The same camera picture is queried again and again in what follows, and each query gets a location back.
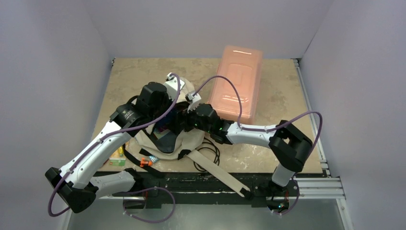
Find banana toy card pack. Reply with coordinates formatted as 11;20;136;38
108;146;126;167

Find orange small clip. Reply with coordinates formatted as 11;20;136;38
140;158;153;167

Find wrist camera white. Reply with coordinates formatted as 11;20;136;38
164;72;184;101
185;91;202;113

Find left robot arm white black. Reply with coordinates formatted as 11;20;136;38
45;79;185;217

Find black aluminium base frame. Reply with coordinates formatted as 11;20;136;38
96;172;344;213

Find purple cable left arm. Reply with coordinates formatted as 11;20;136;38
47;73;181;218

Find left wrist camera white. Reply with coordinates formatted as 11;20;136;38
164;72;184;101

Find black usb cable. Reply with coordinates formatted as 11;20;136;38
193;136;221;173

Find beige backpack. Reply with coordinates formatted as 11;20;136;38
130;79;252;199

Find orange translucent plastic box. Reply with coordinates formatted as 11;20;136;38
208;46;263;125

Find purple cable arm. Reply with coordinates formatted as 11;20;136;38
47;73;181;218
190;75;324;217

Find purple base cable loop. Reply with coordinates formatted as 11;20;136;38
123;186;176;223

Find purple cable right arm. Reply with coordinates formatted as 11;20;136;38
190;75;324;217

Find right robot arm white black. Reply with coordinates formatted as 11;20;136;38
185;103;314;195

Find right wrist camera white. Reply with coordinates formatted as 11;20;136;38
185;91;202;113

